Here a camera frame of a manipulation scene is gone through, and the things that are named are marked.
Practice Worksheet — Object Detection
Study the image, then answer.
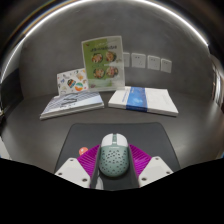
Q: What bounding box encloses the striped cover book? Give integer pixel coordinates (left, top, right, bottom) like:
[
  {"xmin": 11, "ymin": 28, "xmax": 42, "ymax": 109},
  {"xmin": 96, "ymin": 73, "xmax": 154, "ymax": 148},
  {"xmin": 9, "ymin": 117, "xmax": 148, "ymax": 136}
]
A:
[{"xmin": 39, "ymin": 91, "xmax": 105, "ymax": 121}]

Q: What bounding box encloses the white sticker sheet card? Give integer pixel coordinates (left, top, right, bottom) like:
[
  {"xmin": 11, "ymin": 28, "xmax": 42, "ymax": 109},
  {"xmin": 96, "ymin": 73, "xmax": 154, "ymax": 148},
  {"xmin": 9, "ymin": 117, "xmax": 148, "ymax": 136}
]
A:
[{"xmin": 55, "ymin": 67, "xmax": 90, "ymax": 97}]

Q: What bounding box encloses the green and white computer mouse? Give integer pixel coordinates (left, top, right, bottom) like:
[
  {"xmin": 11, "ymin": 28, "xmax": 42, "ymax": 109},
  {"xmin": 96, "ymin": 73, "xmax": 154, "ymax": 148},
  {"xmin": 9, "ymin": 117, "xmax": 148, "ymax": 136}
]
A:
[{"xmin": 98, "ymin": 132, "xmax": 130, "ymax": 178}]

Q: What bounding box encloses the black mouse pad with print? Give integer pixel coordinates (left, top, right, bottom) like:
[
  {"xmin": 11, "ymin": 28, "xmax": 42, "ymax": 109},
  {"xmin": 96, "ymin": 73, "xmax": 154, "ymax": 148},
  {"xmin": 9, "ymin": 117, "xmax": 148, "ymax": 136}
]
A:
[{"xmin": 54, "ymin": 121, "xmax": 182, "ymax": 174}]

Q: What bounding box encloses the green standing menu card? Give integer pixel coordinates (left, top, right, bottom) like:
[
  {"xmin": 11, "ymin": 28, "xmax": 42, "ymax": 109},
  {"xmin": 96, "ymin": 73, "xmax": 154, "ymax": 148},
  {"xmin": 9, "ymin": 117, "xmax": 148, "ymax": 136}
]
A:
[{"xmin": 81, "ymin": 35, "xmax": 126, "ymax": 93}]

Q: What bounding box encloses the white wall socket row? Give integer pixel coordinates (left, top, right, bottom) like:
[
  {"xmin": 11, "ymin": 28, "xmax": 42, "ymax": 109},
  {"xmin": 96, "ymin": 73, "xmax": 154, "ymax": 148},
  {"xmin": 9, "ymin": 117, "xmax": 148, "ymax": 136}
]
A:
[{"xmin": 122, "ymin": 51, "xmax": 173, "ymax": 74}]

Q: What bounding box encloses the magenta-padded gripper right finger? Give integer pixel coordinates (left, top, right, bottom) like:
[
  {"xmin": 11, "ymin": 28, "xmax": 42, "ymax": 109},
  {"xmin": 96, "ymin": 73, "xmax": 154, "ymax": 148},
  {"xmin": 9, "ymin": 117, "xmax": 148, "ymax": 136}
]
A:
[{"xmin": 128, "ymin": 143, "xmax": 174, "ymax": 188}]

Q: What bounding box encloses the white book with blue band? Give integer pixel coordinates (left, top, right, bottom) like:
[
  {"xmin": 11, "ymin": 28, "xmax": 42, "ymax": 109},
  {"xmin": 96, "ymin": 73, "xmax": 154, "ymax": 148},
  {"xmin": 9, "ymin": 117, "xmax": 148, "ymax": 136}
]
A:
[{"xmin": 107, "ymin": 85, "xmax": 180, "ymax": 118}]

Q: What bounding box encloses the ceiling light strip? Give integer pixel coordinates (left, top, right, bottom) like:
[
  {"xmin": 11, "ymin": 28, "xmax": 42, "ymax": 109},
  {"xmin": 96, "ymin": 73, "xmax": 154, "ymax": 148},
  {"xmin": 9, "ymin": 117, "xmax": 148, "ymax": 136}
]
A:
[{"xmin": 0, "ymin": 0, "xmax": 210, "ymax": 83}]

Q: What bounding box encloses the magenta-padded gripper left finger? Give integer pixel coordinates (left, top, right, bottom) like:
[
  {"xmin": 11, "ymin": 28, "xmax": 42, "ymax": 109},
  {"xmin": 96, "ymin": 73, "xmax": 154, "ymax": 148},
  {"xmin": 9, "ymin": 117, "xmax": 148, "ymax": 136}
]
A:
[{"xmin": 54, "ymin": 143, "xmax": 101, "ymax": 189}]

